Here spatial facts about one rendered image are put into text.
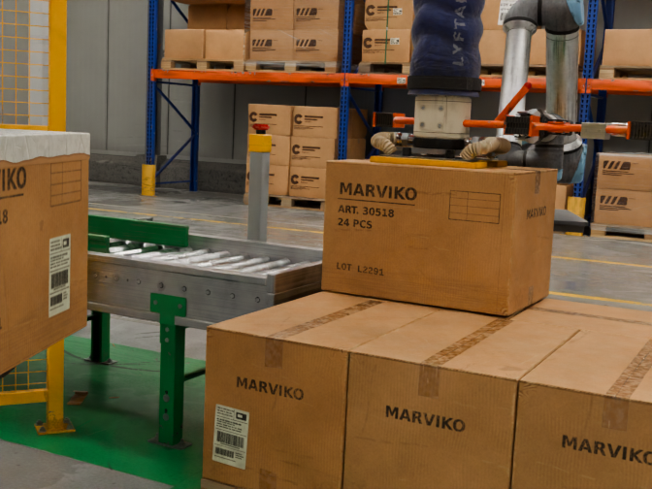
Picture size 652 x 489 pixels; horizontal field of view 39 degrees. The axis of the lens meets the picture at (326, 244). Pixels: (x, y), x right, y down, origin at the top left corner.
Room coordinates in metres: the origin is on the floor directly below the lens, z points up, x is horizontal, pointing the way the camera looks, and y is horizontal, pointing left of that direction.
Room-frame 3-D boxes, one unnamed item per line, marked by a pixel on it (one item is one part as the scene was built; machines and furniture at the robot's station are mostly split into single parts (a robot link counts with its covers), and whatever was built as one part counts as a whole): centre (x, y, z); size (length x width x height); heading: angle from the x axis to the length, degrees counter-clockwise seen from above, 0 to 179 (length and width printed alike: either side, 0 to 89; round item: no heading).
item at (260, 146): (3.73, 0.28, 0.50); 0.07 x 0.07 x 1.00; 63
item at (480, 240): (2.85, -0.35, 0.75); 0.60 x 0.40 x 0.40; 61
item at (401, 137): (2.87, -0.34, 1.01); 0.34 x 0.25 x 0.06; 62
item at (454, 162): (2.78, -0.29, 0.97); 0.34 x 0.10 x 0.05; 62
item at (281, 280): (3.02, 0.00, 0.58); 0.70 x 0.03 x 0.06; 153
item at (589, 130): (2.65, -0.75, 1.07); 0.07 x 0.07 x 0.04; 62
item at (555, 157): (3.03, -0.70, 0.96); 0.12 x 0.09 x 0.12; 72
